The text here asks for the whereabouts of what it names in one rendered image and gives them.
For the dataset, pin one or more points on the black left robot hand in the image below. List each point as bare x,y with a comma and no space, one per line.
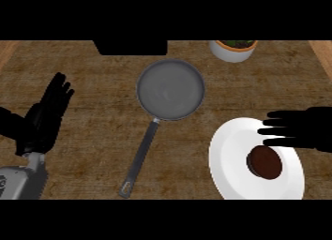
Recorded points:
44,118

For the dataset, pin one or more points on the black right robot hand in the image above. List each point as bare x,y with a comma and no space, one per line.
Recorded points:
312,129

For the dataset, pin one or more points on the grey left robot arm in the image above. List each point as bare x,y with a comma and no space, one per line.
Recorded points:
18,182

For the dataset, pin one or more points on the brown chocolate cupcake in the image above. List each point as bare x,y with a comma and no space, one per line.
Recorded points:
264,162

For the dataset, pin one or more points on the white plate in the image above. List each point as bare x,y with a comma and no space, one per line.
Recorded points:
239,175

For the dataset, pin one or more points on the grey frying pan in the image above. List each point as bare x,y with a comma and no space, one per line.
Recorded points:
170,90

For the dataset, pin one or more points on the black appliance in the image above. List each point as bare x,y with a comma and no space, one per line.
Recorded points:
130,47

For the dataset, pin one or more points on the white potted plant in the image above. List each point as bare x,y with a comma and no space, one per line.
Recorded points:
233,50

